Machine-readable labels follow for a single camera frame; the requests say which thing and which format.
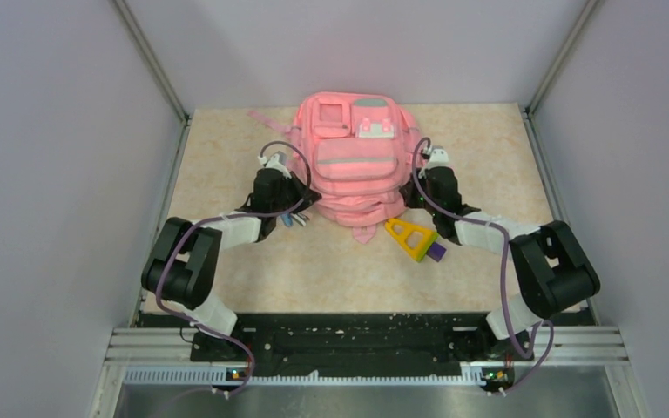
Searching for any aluminium corner post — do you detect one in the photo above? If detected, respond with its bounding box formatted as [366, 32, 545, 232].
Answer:
[524, 0, 605, 119]
[109, 0, 190, 124]

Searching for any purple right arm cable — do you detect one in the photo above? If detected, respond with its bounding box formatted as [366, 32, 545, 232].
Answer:
[412, 136, 556, 396]

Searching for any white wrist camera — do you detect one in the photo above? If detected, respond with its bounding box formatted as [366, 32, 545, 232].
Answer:
[258, 152, 292, 179]
[422, 146, 450, 170]

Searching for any yellow green block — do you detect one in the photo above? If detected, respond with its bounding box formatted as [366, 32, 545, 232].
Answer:
[384, 218, 438, 262]

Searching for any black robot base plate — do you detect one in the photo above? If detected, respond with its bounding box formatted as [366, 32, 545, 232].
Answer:
[190, 313, 521, 378]

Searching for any left aluminium corner post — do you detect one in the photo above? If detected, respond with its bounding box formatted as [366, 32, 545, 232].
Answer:
[109, 0, 190, 124]

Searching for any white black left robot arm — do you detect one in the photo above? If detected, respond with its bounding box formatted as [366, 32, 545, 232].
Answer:
[140, 168, 322, 360]

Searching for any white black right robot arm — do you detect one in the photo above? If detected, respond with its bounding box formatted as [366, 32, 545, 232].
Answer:
[402, 166, 601, 359]

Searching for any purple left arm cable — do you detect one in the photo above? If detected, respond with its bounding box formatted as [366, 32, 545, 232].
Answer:
[154, 141, 313, 399]

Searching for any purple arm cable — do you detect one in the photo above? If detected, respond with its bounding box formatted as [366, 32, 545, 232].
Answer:
[412, 136, 556, 396]
[154, 141, 313, 399]

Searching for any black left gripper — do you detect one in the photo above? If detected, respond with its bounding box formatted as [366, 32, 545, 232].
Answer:
[270, 170, 319, 214]

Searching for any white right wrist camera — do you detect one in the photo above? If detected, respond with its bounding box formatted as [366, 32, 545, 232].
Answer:
[422, 146, 450, 170]

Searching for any purple small block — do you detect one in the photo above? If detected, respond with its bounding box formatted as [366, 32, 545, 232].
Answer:
[426, 242, 447, 262]

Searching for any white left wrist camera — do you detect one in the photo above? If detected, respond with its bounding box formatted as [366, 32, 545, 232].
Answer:
[258, 152, 292, 179]

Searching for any right aluminium corner post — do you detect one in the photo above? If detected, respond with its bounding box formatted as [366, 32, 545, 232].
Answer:
[524, 0, 605, 119]

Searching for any light blue eraser stick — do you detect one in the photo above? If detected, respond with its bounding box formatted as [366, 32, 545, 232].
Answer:
[281, 214, 294, 227]

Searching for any pink student backpack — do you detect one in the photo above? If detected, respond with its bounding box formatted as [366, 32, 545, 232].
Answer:
[248, 91, 421, 244]

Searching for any white mini stapler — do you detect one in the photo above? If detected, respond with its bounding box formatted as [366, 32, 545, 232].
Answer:
[291, 212, 310, 227]

